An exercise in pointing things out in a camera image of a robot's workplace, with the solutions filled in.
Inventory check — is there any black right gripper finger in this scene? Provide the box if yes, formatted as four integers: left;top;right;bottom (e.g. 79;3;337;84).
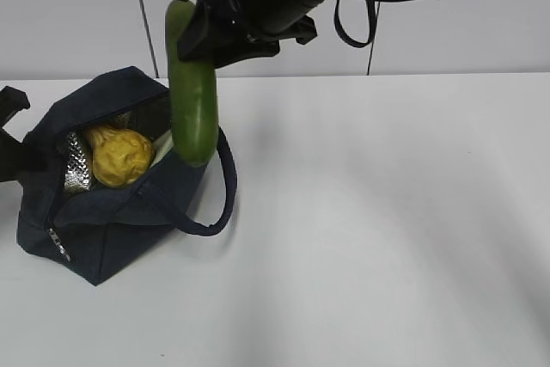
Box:
210;34;280;69
176;0;214;62

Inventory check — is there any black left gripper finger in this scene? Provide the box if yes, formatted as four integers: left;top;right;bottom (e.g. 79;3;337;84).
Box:
0;86;30;128
1;128;47;182

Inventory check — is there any green cucumber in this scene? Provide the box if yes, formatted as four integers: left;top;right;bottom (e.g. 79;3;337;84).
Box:
164;0;218;168

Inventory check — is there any navy blue lunch bag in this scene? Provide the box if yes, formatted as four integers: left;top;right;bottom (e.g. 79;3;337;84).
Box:
16;66;237;285

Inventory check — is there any yellow pear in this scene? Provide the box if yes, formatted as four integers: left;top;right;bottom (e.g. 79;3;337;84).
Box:
83;124;155;188

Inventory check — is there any glass container green lid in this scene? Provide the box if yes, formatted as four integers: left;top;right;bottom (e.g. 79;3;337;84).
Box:
150;130;174;168

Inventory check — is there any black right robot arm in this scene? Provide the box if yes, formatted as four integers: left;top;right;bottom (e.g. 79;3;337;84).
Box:
177;0;377;68

